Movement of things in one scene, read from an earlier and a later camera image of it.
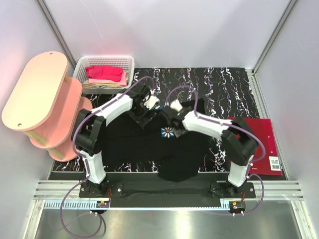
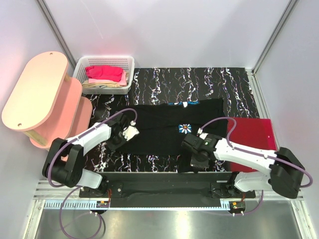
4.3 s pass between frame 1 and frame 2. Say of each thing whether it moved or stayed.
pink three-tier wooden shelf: stayed
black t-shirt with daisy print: moved
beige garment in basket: stayed
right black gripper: moved
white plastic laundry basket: stayed
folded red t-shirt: stayed
